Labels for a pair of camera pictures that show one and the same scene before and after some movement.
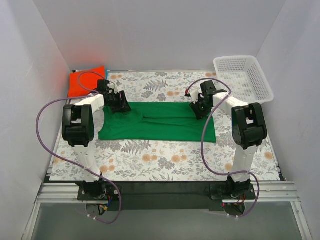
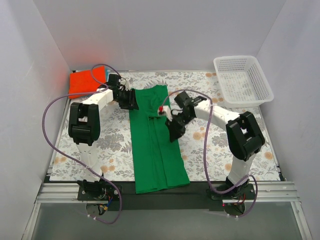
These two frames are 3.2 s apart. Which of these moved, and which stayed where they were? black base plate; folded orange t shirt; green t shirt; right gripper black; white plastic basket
Moved: right gripper black; green t shirt
Stayed: folded orange t shirt; white plastic basket; black base plate
